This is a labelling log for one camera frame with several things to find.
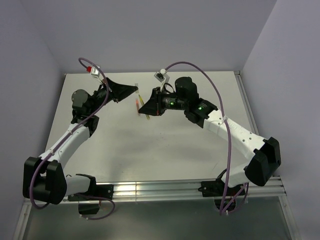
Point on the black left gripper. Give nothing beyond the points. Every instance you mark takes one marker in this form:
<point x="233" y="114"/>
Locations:
<point x="119" y="92"/>

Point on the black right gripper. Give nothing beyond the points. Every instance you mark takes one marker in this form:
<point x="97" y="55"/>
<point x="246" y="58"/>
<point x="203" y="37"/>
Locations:
<point x="154" y="106"/>

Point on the yellow pen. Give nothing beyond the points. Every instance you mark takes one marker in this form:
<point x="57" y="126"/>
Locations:
<point x="142" y="104"/>

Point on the orange pen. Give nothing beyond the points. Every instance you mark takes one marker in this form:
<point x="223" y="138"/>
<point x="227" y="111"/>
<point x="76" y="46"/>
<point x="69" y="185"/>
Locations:
<point x="137" y="106"/>

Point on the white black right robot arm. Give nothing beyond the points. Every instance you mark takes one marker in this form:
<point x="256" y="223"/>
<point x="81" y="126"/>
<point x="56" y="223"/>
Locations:
<point x="263" y="155"/>

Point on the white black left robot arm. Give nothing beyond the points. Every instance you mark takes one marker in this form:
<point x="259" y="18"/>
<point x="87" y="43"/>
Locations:
<point x="43" y="176"/>

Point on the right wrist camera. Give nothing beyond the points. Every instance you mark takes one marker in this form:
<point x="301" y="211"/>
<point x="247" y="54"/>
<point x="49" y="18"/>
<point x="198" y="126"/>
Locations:
<point x="162" y="77"/>

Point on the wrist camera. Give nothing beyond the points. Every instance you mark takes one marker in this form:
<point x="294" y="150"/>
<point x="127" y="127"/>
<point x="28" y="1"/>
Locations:
<point x="94" y="72"/>
<point x="162" y="77"/>

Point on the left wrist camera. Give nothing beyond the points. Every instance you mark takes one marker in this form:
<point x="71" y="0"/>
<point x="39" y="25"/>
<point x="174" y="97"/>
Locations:
<point x="94" y="72"/>

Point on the aluminium mounting rail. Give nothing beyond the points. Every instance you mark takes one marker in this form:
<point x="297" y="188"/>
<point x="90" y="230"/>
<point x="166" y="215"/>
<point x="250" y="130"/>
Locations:
<point x="182" y="190"/>

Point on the aluminium side rail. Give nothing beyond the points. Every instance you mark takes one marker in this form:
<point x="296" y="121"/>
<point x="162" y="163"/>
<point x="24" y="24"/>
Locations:
<point x="283" y="200"/>

